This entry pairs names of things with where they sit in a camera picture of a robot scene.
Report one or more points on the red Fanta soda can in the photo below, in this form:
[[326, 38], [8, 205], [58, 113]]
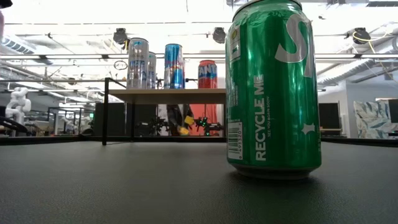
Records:
[[1, 25], [207, 74]]

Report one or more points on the white Celsius energy drink can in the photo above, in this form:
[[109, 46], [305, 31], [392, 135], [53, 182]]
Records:
[[152, 71], [136, 65]]

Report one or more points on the black background robot arm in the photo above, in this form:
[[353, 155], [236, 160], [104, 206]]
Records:
[[157, 123]]

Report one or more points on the small white robot arm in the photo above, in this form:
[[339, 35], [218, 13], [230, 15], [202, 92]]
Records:
[[69, 123]]

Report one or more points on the large white robot arm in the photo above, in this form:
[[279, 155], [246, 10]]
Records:
[[18, 104]]

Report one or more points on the wooden shelf with black legs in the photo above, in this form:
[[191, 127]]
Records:
[[171, 96]]

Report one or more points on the striped ceiling air vent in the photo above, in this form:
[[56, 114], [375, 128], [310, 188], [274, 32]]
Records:
[[18, 46]]

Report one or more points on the long ceiling light bar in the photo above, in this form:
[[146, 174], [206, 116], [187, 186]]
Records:
[[62, 56]]

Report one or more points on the black ceiling lamp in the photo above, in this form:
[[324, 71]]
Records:
[[219, 35], [360, 35], [120, 35]]

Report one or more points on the black partition panel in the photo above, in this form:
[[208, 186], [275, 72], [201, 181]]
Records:
[[118, 119]]

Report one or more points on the person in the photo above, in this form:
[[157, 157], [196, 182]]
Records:
[[175, 116]]

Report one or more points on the yellow handheld object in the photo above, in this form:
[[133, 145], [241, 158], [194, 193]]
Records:
[[189, 120]]

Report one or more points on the black table mat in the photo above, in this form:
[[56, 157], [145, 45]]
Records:
[[124, 186]]

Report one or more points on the orange-red curtain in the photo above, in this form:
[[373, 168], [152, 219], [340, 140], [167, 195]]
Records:
[[208, 110]]

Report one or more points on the black robot with green light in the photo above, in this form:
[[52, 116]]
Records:
[[208, 126]]

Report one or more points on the green Sprite soda can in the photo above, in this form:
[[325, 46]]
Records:
[[273, 109]]

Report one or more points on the blue leaf-print panel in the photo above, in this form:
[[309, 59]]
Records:
[[371, 119]]

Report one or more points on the black frame workbench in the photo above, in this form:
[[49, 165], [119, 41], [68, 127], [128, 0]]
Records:
[[65, 108]]

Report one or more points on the black aluminium table frame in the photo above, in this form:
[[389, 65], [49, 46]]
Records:
[[46, 140]]

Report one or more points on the grey ceiling duct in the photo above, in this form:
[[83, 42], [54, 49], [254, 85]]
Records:
[[357, 70]]

